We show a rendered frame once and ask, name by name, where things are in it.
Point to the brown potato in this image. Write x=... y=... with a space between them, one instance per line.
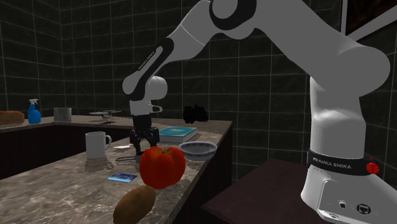
x=135 y=206

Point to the grey box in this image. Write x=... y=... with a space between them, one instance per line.
x=62 y=114

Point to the framed wall picture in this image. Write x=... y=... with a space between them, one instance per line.
x=369 y=12

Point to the white bowl with blue rim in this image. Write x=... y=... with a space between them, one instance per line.
x=198 y=150

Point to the teal book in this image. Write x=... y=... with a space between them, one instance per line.
x=177 y=132

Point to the red tomato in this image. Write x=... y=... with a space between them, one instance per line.
x=162 y=167

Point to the blue card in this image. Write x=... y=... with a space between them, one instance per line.
x=122 y=177

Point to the dark robot stand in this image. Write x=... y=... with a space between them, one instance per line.
x=263 y=192

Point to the silver kitchen tool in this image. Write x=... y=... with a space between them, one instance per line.
x=104 y=114

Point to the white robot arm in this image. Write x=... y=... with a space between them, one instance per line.
x=335 y=93

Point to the black lumpy object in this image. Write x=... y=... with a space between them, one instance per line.
x=194 y=114

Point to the brown bread loaf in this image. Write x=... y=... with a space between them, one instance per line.
x=11 y=118

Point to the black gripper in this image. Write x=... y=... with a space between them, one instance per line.
x=142 y=123

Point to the white mug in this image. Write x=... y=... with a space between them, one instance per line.
x=96 y=144

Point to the blue spray bottle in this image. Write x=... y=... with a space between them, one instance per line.
x=33 y=116

